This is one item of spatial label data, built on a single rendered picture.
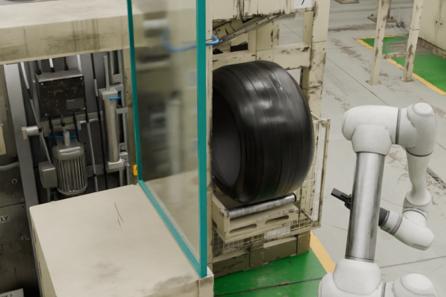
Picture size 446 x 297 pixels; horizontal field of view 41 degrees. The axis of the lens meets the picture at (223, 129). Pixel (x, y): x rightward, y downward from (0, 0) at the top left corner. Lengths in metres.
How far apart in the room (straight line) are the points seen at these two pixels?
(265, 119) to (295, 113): 0.13
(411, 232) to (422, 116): 0.60
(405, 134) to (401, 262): 1.86
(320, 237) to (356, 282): 1.93
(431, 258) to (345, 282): 1.94
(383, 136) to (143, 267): 0.96
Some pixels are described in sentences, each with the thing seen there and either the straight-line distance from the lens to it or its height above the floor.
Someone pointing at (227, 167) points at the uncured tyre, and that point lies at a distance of 2.78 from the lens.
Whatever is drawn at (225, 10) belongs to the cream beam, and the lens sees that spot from 2.53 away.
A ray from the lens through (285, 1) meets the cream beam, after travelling 2.66.
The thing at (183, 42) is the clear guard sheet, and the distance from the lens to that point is 1.41.
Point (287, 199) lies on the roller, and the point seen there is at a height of 0.91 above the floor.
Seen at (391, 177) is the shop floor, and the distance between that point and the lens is 4.79.
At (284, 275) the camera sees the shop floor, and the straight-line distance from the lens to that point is 3.66.
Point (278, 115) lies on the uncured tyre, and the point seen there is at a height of 1.37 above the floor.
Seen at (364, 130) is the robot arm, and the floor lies 1.41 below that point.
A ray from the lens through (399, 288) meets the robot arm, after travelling 2.07.
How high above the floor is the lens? 2.30
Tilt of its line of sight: 26 degrees down
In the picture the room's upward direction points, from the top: straight up
